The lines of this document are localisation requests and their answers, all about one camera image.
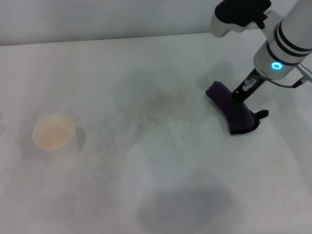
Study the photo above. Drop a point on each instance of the white paper cup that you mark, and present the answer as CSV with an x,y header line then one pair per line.
x,y
54,134

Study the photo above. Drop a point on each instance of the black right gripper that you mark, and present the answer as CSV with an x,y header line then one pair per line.
x,y
246,89

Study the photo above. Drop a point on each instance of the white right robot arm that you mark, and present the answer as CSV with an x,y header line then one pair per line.
x,y
287,36

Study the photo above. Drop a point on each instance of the purple rag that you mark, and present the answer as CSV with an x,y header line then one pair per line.
x,y
234,112

